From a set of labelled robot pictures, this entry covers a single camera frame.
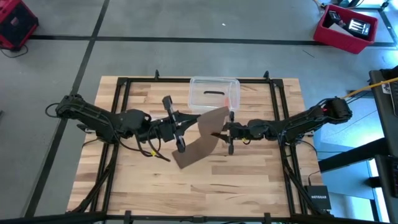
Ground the red black equipment case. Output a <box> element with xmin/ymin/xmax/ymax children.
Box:
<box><xmin>0</xmin><ymin>0</ymin><xmax>40</xmax><ymax>52</ymax></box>

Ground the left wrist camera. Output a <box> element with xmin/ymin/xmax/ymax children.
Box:
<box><xmin>161</xmin><ymin>95</ymin><xmax>174</xmax><ymax>110</ymax></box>

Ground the black desk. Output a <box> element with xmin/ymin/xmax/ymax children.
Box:
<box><xmin>368</xmin><ymin>64</ymin><xmax>398</xmax><ymax>224</ymax></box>

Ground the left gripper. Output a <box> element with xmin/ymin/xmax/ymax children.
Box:
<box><xmin>151</xmin><ymin>105</ymin><xmax>201</xmax><ymax>154</ymax></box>

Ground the brown elastic bandage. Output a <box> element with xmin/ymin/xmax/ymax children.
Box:
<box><xmin>171</xmin><ymin>106</ymin><xmax>231</xmax><ymax>170</ymax></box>

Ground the black network switch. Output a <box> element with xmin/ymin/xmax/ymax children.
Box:
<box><xmin>303</xmin><ymin>185</ymin><xmax>333</xmax><ymax>211</ymax></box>

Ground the red plastic crate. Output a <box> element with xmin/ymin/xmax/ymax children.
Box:
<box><xmin>312</xmin><ymin>4</ymin><xmax>379</xmax><ymax>55</ymax></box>

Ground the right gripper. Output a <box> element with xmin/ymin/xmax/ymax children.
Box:
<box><xmin>210</xmin><ymin>121</ymin><xmax>250</xmax><ymax>156</ymax></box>

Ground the black cable yellow connector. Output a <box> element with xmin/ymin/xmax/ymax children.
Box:
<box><xmin>135</xmin><ymin>123</ymin><xmax>172</xmax><ymax>163</ymax></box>

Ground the black silver device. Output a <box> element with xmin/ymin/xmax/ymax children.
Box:
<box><xmin>343</xmin><ymin>17</ymin><xmax>371</xmax><ymax>40</ymax></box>

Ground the small black device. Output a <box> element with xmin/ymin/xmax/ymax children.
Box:
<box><xmin>326</xmin><ymin>9</ymin><xmax>343</xmax><ymax>25</ymax></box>

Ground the black metal table frame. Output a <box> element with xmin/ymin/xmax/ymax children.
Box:
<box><xmin>0</xmin><ymin>69</ymin><xmax>398</xmax><ymax>224</ymax></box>

